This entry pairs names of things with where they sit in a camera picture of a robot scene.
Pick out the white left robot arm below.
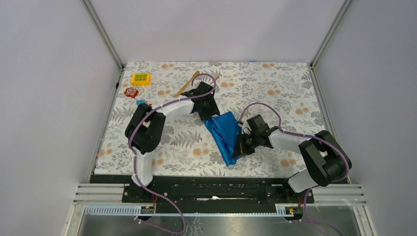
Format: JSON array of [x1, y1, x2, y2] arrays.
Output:
[[125, 82, 220, 202]]

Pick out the yellow green toy block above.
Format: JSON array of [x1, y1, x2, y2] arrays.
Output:
[[131, 73, 151, 86]]

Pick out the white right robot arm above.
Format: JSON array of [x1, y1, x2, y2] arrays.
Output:
[[233, 115, 352, 203]]

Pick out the floral tablecloth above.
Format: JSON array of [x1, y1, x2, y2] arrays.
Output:
[[94, 61, 325, 177]]

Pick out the blue cloth napkin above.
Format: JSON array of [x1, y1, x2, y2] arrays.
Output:
[[203, 111, 242, 166]]

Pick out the wooden spoon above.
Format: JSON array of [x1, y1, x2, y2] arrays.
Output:
[[174, 71, 200, 97]]

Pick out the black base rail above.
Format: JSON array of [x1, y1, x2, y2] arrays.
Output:
[[90, 175, 314, 214]]

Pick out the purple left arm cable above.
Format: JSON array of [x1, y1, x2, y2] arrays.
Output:
[[128, 73, 217, 235]]

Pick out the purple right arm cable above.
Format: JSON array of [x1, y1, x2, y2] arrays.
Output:
[[238, 102, 351, 236]]

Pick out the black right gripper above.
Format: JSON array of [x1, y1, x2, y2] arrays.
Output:
[[232, 131, 260, 158]]

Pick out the blue toy train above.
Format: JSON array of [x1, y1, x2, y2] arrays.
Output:
[[136, 99, 152, 107]]

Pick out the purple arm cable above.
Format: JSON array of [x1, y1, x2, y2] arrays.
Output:
[[128, 73, 217, 235], [238, 102, 351, 236]]

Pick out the red owl toy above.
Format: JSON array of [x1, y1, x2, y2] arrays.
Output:
[[124, 88, 139, 98]]

